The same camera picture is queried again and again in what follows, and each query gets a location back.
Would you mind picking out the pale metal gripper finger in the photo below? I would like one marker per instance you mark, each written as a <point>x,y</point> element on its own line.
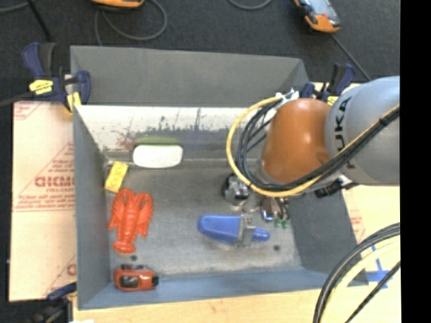
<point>249,235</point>
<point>247,219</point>

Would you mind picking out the blue tapered plastic object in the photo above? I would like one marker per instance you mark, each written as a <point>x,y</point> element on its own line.
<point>219,228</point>

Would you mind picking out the grey metal bin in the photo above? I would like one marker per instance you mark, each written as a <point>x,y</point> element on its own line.
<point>188,194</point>

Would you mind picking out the red toy lobster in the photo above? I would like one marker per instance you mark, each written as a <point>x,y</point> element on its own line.
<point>129,219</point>

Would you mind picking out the yellow printed card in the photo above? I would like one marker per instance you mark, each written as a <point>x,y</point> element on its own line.
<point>116,176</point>

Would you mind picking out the orange tape measure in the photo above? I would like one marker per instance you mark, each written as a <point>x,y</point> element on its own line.
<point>134,278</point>

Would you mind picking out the brown cardboard board, red print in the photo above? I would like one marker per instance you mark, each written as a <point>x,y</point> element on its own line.
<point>40,214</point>

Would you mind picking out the black cylinder on white bracket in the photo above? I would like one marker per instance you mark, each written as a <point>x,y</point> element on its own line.
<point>328,189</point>

